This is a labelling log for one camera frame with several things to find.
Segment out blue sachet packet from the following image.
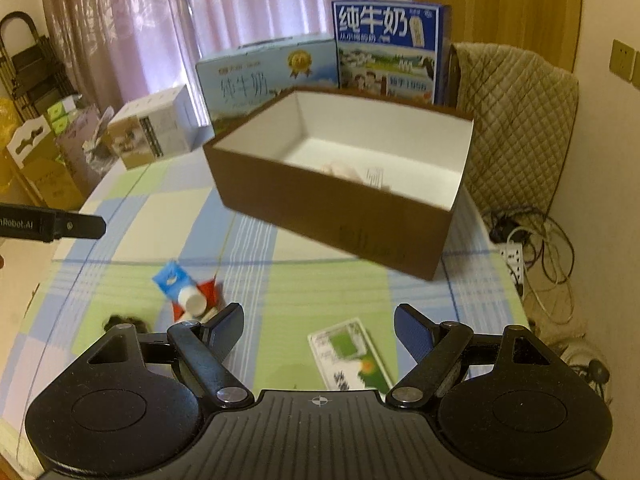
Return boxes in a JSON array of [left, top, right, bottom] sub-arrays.
[[152, 260, 191, 304]]

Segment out white cotton ball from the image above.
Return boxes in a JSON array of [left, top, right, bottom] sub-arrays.
[[320, 162, 363, 183]]

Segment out white paper medicine box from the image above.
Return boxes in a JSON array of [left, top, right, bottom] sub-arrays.
[[364, 167, 384, 190]]

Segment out white small bottle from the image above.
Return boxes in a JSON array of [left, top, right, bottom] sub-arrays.
[[178, 286, 207, 318]]

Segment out red candy wrapper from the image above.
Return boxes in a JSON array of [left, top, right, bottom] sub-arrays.
[[171, 278, 220, 322]]

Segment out green white medicine box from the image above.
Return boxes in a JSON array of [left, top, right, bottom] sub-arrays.
[[307, 318, 392, 396]]

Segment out black hair scrunchie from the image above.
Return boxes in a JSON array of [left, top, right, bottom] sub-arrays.
[[103, 314, 149, 334]]

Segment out checked pastel tablecloth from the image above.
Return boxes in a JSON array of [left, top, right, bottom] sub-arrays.
[[1, 152, 526, 478]]

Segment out box of paper clutter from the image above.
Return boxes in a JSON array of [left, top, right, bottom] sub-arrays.
[[56, 105, 117, 195]]

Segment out white power strip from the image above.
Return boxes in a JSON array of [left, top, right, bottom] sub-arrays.
[[499, 242, 525, 284]]

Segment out black folding step ladder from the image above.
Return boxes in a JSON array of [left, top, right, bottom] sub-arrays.
[[1, 11, 75, 122]]

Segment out brown open cardboard box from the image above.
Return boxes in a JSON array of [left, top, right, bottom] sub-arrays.
[[203, 88, 474, 281]]

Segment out white printed product box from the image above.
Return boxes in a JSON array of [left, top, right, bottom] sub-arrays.
[[106, 84, 200, 169]]

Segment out pink window curtain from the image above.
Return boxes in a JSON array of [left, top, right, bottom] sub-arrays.
[[37, 0, 369, 126]]

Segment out quilted beige chair cover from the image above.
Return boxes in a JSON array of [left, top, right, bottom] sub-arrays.
[[450, 42, 579, 218]]

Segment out light blue milk carton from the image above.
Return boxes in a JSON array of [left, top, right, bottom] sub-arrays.
[[195, 34, 338, 134]]

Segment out dark blue milk carton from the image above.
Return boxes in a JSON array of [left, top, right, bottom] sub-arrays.
[[332, 0, 450, 104]]

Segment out tangled black cables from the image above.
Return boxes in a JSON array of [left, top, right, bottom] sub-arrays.
[[489, 206, 576, 326]]

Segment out wall socket plate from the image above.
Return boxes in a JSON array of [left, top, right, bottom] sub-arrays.
[[608, 39, 639, 88]]

